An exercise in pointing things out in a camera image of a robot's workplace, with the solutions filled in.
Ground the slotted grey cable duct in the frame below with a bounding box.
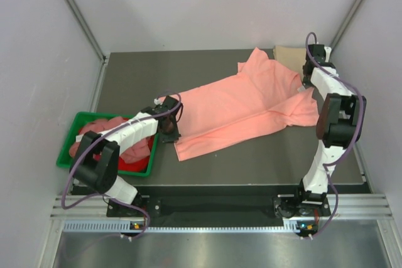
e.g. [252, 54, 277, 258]
[63, 220, 300, 233]

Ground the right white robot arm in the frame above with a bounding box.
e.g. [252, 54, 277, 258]
[293, 43, 367, 215]

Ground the salmon pink t shirt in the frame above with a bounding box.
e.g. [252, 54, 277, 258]
[175, 48, 318, 161]

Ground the dusty pink shirt in bin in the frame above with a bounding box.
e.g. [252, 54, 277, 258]
[79, 116, 151, 164]

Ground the green plastic bin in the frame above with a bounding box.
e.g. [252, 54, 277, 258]
[57, 112, 159, 177]

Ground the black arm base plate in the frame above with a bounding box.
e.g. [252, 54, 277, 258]
[106, 186, 330, 228]

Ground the aluminium frame rail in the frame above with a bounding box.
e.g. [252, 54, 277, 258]
[50, 194, 393, 220]

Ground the folded beige t shirt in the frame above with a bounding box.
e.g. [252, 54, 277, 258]
[273, 45, 306, 80]

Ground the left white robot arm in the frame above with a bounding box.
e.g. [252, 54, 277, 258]
[69, 95, 183, 216]

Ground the red shirt in bin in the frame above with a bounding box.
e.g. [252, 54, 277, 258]
[79, 126, 154, 173]

